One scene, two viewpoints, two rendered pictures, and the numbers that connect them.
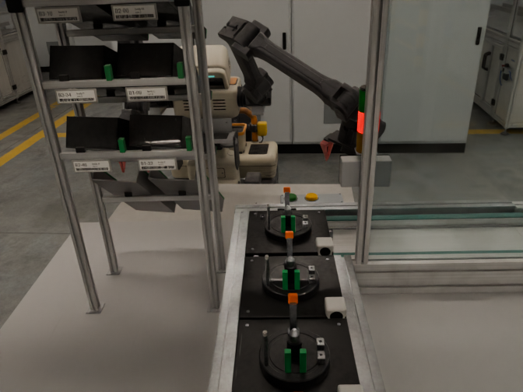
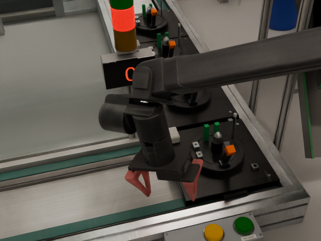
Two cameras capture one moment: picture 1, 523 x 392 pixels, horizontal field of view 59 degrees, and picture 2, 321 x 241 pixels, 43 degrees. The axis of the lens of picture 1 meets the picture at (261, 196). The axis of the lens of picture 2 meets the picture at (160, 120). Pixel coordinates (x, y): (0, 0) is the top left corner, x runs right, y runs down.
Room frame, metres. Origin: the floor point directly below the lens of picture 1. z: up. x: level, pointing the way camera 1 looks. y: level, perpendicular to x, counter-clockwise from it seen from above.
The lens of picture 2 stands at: (1.85, -0.40, 1.73)
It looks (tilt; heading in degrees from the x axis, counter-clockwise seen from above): 41 degrees down; 165
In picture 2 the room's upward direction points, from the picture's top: 2 degrees counter-clockwise
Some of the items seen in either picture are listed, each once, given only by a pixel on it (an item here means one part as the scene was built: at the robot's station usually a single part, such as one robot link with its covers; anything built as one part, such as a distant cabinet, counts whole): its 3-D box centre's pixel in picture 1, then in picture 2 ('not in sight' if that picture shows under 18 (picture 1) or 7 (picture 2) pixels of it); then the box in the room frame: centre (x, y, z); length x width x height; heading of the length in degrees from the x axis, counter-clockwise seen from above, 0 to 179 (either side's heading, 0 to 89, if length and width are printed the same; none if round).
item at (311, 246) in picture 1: (288, 232); (216, 158); (1.17, -0.07, 0.96); 0.24 x 0.24 x 0.02; 88
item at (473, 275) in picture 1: (390, 249); (103, 188); (1.14, -0.37, 0.91); 0.84 x 0.28 x 0.10; 88
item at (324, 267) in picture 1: (290, 269); (187, 86); (0.92, -0.06, 1.01); 0.24 x 0.24 x 0.13; 88
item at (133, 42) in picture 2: (366, 141); (125, 36); (1.05, -0.26, 1.28); 0.05 x 0.05 x 0.05
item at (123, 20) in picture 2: (368, 120); (123, 16); (1.05, -0.26, 1.33); 0.05 x 0.05 x 0.05
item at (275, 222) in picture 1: (287, 226); (216, 152); (1.17, -0.07, 0.98); 0.14 x 0.14 x 0.02
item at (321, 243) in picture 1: (324, 247); (170, 137); (1.07, -0.17, 0.97); 0.05 x 0.05 x 0.04; 88
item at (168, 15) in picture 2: not in sight; (149, 15); (0.43, -0.04, 1.01); 0.24 x 0.24 x 0.13; 88
